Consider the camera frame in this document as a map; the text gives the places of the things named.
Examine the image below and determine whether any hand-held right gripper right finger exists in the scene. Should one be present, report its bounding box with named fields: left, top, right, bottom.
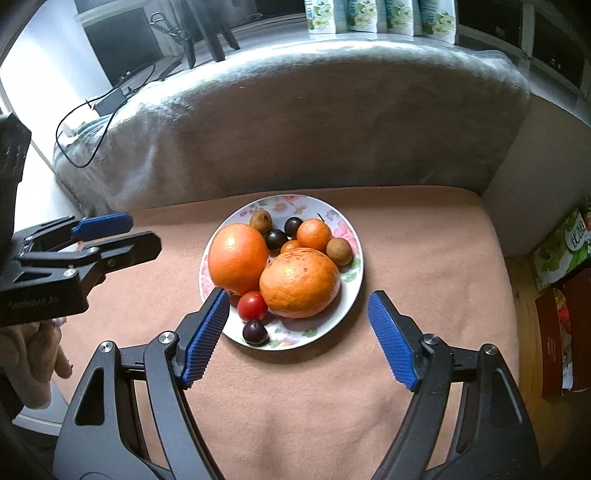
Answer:
left=367, top=290, right=543, bottom=480

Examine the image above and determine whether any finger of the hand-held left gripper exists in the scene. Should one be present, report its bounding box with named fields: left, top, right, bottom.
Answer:
left=0, top=231, right=163, bottom=328
left=11, top=212, right=134, bottom=257

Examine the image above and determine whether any smooth large orange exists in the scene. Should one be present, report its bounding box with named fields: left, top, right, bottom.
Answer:
left=208, top=224, right=270, bottom=297

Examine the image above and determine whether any black power cable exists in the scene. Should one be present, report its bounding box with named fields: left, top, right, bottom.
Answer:
left=56, top=60, right=183, bottom=169

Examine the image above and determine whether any red cherry tomato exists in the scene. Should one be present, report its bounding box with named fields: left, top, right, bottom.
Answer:
left=237, top=291, right=269, bottom=322

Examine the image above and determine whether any floral white plate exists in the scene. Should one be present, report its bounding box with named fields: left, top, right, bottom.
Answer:
left=198, top=194, right=365, bottom=352

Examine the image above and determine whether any tan fleece blanket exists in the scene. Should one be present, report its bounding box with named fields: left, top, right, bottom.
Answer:
left=44, top=185, right=522, bottom=480

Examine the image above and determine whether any coiled black cable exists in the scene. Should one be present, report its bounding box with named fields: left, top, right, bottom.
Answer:
left=150, top=11, right=185, bottom=47

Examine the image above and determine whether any green printed box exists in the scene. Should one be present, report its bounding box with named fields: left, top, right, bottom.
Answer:
left=531, top=208, right=591, bottom=294

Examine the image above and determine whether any crumpled white tissue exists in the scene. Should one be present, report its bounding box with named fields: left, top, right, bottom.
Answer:
left=60, top=121, right=86, bottom=144

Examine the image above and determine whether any grey fleece blanket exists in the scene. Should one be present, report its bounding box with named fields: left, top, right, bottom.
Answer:
left=53, top=34, right=532, bottom=215

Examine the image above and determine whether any person's left hand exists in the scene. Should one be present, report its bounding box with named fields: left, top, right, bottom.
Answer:
left=0, top=318, right=74, bottom=409

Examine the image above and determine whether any mottled large orange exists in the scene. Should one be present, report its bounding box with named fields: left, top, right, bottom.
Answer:
left=259, top=247, right=341, bottom=320

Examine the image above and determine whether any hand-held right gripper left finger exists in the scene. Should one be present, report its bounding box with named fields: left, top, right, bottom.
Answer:
left=54, top=287, right=230, bottom=480

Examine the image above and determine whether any brown longan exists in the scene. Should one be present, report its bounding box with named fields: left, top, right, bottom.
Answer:
left=249, top=209, right=273, bottom=234
left=326, top=237, right=353, bottom=267

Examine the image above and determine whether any black lamp tripod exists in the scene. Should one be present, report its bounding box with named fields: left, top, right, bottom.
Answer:
left=178, top=0, right=241, bottom=69

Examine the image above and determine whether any small mandarin with stem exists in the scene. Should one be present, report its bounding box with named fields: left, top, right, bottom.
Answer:
left=296, top=218, right=332, bottom=253

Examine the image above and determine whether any white window frame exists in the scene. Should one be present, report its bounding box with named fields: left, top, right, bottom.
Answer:
left=457, top=0, right=591, bottom=100

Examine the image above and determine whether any black power adapter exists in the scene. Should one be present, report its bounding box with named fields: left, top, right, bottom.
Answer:
left=95, top=88, right=127, bottom=114

